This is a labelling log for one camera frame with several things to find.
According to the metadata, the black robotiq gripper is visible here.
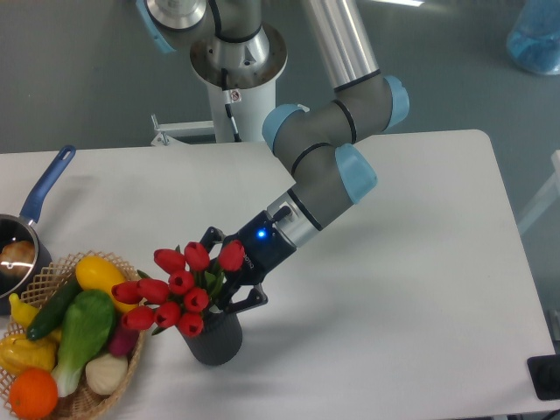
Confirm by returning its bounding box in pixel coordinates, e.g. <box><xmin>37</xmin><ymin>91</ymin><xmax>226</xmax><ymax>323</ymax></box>
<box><xmin>199</xmin><ymin>211</ymin><xmax>297</xmax><ymax>315</ymax></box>

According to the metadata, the red tulip bouquet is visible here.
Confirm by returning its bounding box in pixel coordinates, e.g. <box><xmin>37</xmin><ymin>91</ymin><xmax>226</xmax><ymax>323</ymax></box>
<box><xmin>111</xmin><ymin>240</ymin><xmax>245</xmax><ymax>338</ymax></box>

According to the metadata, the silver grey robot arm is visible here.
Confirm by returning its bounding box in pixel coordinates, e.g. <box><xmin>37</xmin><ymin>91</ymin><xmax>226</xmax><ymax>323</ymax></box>
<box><xmin>136</xmin><ymin>1</ymin><xmax>409</xmax><ymax>313</ymax></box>

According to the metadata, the dark grey ribbed vase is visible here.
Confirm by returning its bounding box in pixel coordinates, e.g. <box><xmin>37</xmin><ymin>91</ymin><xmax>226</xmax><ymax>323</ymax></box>
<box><xmin>183</xmin><ymin>311</ymin><xmax>242</xmax><ymax>366</ymax></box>

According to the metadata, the purple red radish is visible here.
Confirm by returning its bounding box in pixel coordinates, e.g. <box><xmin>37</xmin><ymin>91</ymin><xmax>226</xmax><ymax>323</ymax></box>
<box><xmin>107</xmin><ymin>324</ymin><xmax>139</xmax><ymax>357</ymax></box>

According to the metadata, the yellow squash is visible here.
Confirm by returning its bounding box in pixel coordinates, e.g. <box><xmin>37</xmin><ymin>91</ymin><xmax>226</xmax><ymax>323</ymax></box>
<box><xmin>75</xmin><ymin>255</ymin><xmax>137</xmax><ymax>313</ymax></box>

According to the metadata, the green bok choy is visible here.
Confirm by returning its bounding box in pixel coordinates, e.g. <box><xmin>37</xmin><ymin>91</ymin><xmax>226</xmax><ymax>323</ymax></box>
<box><xmin>52</xmin><ymin>290</ymin><xmax>116</xmax><ymax>398</ymax></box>

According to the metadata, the white garlic bulb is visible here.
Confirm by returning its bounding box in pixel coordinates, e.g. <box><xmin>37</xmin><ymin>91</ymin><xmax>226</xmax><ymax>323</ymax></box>
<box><xmin>85</xmin><ymin>353</ymin><xmax>129</xmax><ymax>396</ymax></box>

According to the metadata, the dark green cucumber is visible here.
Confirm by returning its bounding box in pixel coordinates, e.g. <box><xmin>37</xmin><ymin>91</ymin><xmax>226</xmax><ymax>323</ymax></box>
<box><xmin>26</xmin><ymin>277</ymin><xmax>82</xmax><ymax>341</ymax></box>

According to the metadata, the yellow banana pepper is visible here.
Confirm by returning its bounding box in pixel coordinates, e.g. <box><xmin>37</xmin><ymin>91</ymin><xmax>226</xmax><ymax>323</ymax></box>
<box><xmin>9</xmin><ymin>293</ymin><xmax>39</xmax><ymax>330</ymax></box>

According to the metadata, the brown bread roll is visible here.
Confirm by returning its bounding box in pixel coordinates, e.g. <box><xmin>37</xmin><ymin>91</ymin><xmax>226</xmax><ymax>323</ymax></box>
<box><xmin>1</xmin><ymin>241</ymin><xmax>35</xmax><ymax>279</ymax></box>

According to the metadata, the yellow pumpkin gourd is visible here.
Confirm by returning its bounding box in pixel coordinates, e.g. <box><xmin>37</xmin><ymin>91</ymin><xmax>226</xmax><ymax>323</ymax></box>
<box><xmin>1</xmin><ymin>333</ymin><xmax>58</xmax><ymax>376</ymax></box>

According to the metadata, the orange fruit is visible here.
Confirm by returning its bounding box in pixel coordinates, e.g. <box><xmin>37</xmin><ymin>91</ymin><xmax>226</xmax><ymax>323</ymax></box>
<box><xmin>9</xmin><ymin>368</ymin><xmax>59</xmax><ymax>419</ymax></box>

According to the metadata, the black device at edge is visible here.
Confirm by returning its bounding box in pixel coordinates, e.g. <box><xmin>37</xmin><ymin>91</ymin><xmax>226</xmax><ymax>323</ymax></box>
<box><xmin>527</xmin><ymin>354</ymin><xmax>559</xmax><ymax>401</ymax></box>

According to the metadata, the blue plastic bag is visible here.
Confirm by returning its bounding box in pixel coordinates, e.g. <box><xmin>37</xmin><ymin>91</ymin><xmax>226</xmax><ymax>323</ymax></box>
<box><xmin>506</xmin><ymin>0</ymin><xmax>559</xmax><ymax>75</ymax></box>

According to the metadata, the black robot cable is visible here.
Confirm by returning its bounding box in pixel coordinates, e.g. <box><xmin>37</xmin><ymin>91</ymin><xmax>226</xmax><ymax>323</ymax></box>
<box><xmin>220</xmin><ymin>68</ymin><xmax>242</xmax><ymax>143</ymax></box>

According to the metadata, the blue handled saucepan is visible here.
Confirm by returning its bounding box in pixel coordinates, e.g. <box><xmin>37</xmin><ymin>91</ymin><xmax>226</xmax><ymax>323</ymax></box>
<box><xmin>1</xmin><ymin>145</ymin><xmax>76</xmax><ymax>316</ymax></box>

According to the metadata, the white frame at right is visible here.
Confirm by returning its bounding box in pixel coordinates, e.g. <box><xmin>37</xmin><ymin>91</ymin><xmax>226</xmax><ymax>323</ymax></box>
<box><xmin>517</xmin><ymin>150</ymin><xmax>559</xmax><ymax>235</ymax></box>

